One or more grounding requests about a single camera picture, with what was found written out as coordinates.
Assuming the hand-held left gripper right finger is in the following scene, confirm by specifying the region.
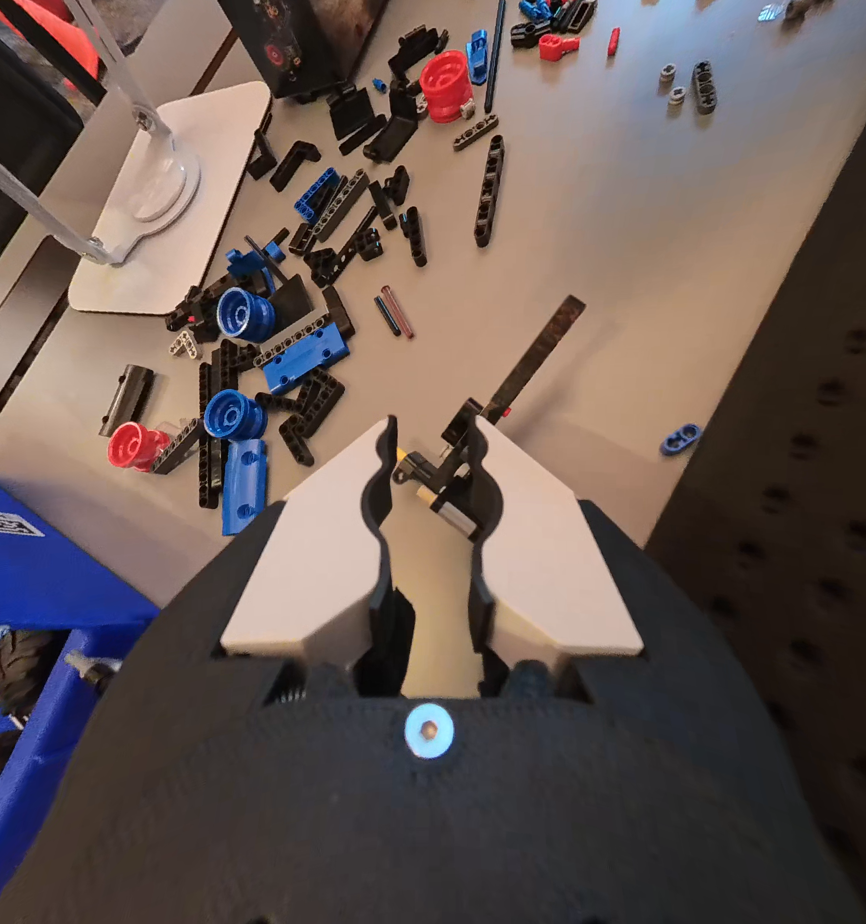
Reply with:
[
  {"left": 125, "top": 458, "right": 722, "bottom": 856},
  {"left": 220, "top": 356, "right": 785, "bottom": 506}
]
[{"left": 467, "top": 413, "right": 646, "bottom": 695}]

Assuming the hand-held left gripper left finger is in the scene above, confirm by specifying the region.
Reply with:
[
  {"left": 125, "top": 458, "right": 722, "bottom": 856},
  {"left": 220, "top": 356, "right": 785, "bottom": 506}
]
[{"left": 220, "top": 415, "right": 417, "bottom": 697}]

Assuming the black toy beam assembly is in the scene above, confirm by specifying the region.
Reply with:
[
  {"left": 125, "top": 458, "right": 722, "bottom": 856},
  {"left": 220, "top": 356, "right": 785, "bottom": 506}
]
[{"left": 393, "top": 295, "right": 587, "bottom": 542}]

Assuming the blue flat toy panel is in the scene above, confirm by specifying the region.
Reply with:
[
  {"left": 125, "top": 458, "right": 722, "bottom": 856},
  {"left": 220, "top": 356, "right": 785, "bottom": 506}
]
[
  {"left": 221, "top": 439, "right": 269, "bottom": 537},
  {"left": 261, "top": 322, "right": 350, "bottom": 396}
]

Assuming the blue toy wheel rim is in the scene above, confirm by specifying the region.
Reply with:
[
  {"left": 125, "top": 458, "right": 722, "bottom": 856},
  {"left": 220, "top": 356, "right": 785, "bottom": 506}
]
[
  {"left": 215, "top": 286, "right": 276, "bottom": 344},
  {"left": 203, "top": 390, "right": 268, "bottom": 441}
]

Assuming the pile of black toy beams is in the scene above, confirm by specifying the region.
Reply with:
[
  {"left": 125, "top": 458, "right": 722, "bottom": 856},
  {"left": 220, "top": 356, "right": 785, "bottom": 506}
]
[{"left": 164, "top": 25, "right": 434, "bottom": 510}]

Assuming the tagged blue storage bin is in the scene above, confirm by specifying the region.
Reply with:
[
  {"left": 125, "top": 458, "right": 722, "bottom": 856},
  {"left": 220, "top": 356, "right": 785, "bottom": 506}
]
[{"left": 0, "top": 471, "right": 161, "bottom": 856}]

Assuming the dark red toy axle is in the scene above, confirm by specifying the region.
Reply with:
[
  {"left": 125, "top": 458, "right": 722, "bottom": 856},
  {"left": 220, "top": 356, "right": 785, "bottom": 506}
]
[{"left": 380, "top": 285, "right": 415, "bottom": 340}]

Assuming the grey long toy beam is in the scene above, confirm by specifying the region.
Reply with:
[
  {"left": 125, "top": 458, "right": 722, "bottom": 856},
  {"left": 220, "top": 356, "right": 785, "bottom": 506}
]
[{"left": 310, "top": 169, "right": 371, "bottom": 243}]

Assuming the blue angled toy beam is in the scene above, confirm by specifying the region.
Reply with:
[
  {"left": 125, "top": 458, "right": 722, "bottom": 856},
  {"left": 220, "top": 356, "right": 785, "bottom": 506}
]
[{"left": 293, "top": 167, "right": 340, "bottom": 221}]

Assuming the long black toy beam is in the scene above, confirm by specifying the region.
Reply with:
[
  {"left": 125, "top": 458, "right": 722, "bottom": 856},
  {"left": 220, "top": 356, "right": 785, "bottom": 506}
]
[{"left": 474, "top": 135, "right": 506, "bottom": 248}]

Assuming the white book stand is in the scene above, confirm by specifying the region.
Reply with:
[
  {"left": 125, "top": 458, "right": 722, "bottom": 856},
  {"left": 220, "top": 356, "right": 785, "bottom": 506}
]
[{"left": 0, "top": 0, "right": 273, "bottom": 316}]

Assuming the black curved toy panel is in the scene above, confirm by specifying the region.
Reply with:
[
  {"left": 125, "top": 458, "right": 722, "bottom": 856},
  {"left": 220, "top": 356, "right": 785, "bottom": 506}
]
[{"left": 362, "top": 115, "right": 419, "bottom": 163}]

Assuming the black thin toy beam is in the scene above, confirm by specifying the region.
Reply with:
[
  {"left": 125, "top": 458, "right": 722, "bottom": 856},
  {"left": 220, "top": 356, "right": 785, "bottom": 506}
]
[{"left": 453, "top": 114, "right": 500, "bottom": 153}]

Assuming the black square toy panel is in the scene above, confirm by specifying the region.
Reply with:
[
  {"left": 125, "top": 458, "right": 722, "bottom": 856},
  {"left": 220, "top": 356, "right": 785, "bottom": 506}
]
[{"left": 328, "top": 83, "right": 377, "bottom": 141}]

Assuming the black office chair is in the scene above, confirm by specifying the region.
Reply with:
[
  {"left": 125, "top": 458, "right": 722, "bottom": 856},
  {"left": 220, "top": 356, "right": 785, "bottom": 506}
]
[{"left": 0, "top": 14, "right": 87, "bottom": 275}]

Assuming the long black toy axle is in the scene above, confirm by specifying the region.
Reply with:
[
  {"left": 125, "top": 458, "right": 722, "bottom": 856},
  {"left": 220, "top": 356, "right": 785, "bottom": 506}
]
[{"left": 483, "top": 0, "right": 509, "bottom": 114}]

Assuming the toy truck set box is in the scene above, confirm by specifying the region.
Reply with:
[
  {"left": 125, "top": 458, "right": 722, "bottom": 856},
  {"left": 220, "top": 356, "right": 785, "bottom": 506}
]
[{"left": 216, "top": 0, "right": 390, "bottom": 102}]

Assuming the pile of small toy pins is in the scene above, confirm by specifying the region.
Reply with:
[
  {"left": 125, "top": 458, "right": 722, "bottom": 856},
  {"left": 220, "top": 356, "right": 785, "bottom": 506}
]
[{"left": 512, "top": 0, "right": 600, "bottom": 33}]

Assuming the red bag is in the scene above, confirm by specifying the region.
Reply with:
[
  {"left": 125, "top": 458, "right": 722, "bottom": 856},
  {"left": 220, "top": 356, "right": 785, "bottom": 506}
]
[{"left": 0, "top": 0, "right": 105, "bottom": 91}]

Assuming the clear plastic bag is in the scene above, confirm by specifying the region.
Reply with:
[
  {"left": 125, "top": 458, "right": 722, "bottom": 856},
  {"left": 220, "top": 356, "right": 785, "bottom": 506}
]
[{"left": 754, "top": 0, "right": 838, "bottom": 23}]

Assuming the black toy frame assembly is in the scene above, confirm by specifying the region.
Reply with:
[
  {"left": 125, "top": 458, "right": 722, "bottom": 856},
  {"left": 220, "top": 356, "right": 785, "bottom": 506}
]
[{"left": 164, "top": 285, "right": 220, "bottom": 344}]

